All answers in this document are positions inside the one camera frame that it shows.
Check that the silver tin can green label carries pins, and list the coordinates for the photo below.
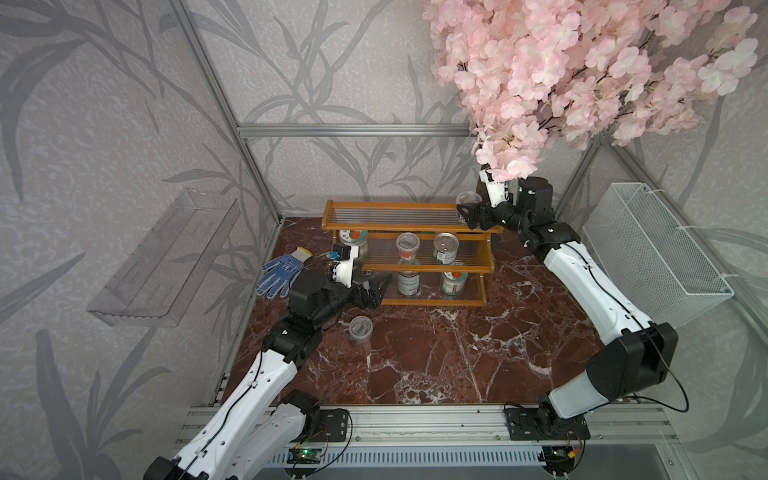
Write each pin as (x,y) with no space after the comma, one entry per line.
(445,248)

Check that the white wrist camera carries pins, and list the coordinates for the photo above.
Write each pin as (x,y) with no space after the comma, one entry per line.
(497,191)
(343,258)

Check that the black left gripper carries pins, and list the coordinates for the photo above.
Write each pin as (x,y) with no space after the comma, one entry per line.
(370,297)

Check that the white wire mesh basket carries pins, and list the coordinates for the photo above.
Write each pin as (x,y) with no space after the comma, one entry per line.
(651,257)

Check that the clear seed jar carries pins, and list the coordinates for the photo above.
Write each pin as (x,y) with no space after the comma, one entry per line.
(360,329)
(464,201)

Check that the aluminium horizontal back bar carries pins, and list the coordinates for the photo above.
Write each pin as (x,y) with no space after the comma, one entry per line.
(252,131)

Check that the tall can green white label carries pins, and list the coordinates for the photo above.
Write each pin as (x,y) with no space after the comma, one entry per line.
(408,281)

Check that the clear acrylic wall shelf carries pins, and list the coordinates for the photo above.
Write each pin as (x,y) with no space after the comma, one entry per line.
(157,283)

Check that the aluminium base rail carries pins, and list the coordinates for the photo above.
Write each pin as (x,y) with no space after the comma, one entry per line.
(485,424)

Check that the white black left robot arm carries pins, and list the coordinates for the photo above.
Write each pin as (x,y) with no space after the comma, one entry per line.
(242,436)

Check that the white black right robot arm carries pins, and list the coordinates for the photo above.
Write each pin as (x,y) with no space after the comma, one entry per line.
(637,351)

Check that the aluminium frame post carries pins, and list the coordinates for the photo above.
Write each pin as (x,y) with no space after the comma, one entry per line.
(568,198)
(183,19)

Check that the orange wooden three-tier shelf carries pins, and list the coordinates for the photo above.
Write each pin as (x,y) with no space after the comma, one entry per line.
(386,221)

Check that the pink blossom tree crown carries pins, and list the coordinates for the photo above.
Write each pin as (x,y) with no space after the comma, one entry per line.
(527,71)

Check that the green circuit board left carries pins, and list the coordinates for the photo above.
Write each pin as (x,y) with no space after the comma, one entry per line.
(305,456)

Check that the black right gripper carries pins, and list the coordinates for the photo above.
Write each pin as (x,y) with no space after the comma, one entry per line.
(475,210)

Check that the jar with red green lid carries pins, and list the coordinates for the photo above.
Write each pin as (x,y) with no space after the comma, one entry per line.
(355,237)

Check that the circuit board right with wires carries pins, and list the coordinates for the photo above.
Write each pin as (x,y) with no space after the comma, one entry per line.
(560,462)

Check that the aluminium frame post right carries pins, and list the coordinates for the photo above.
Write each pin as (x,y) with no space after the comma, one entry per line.
(568,198)

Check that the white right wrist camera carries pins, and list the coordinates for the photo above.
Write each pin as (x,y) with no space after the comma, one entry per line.
(497,191)

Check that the aluminium frame post left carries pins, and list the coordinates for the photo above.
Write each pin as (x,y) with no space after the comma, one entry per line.
(183,19)

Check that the jar red green label bottom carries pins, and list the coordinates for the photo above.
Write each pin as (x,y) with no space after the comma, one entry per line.
(453,282)

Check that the clear seed jar middle shelf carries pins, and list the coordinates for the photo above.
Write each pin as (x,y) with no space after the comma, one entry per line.
(407,245)

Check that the blue white work glove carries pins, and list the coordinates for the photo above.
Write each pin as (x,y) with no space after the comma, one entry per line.
(281,272)

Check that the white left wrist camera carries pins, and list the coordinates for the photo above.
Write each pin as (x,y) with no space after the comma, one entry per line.
(343,258)

